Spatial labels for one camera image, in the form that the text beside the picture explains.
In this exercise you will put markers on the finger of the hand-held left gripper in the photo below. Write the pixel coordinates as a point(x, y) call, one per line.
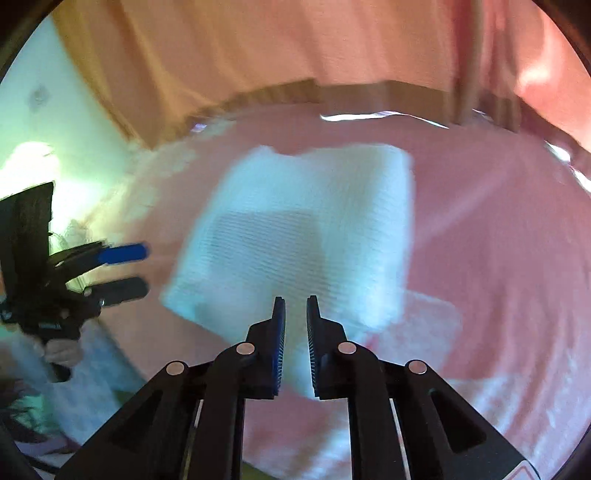
point(124, 253)
point(122, 289)

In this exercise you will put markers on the person's left hand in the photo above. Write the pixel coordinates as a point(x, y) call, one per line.
point(64, 353)

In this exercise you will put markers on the pink patterned blanket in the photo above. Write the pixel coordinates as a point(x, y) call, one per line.
point(485, 277)

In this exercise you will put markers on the pink curtain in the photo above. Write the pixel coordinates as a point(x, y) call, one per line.
point(277, 46)

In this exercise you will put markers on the white black red knit sweater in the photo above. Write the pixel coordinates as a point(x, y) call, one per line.
point(300, 207)

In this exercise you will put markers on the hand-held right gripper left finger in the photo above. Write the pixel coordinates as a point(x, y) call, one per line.
point(278, 350)

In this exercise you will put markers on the white fluffy object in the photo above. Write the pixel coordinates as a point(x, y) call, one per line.
point(32, 159)

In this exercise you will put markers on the white wall socket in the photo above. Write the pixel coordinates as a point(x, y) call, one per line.
point(39, 97)

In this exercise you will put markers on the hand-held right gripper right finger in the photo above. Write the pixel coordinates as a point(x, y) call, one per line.
point(313, 355)

